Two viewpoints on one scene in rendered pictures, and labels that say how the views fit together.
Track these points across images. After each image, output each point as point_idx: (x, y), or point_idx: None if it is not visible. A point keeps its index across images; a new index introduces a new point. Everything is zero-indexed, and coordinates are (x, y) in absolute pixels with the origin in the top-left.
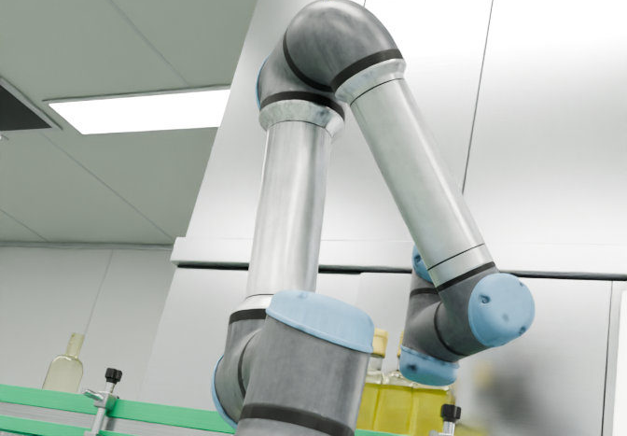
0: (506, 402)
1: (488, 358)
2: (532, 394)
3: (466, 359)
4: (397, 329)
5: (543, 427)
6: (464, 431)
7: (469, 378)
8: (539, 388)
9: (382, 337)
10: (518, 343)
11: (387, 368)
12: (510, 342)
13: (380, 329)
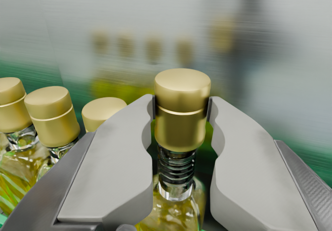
0: (268, 126)
1: (247, 65)
2: (312, 121)
3: (211, 65)
4: (101, 14)
5: (318, 159)
6: (209, 148)
7: (216, 92)
8: (329, 115)
9: (51, 117)
10: (309, 38)
11: (107, 71)
12: (294, 36)
13: (38, 105)
